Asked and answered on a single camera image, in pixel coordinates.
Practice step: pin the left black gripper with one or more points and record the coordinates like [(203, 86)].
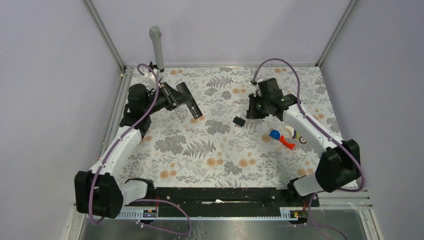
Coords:
[(174, 98)]

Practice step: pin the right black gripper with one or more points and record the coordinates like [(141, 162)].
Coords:
[(251, 113)]

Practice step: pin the black remote battery cover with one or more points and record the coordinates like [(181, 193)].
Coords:
[(239, 121)]

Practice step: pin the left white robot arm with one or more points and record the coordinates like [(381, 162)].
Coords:
[(97, 191)]

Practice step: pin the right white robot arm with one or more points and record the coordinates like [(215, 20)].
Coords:
[(339, 160)]

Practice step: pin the blue and orange toy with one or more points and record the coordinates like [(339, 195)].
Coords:
[(275, 134)]

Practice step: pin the black tripod microphone stand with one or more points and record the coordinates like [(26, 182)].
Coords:
[(153, 69)]

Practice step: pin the floral patterned mat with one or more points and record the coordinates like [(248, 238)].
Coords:
[(212, 151)]

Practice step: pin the silver microphone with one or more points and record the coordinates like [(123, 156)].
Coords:
[(155, 35)]

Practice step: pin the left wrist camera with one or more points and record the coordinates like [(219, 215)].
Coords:
[(153, 78)]

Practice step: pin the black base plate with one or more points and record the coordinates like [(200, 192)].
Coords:
[(188, 197)]

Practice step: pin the white slotted cable duct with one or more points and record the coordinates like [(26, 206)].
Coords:
[(207, 212)]

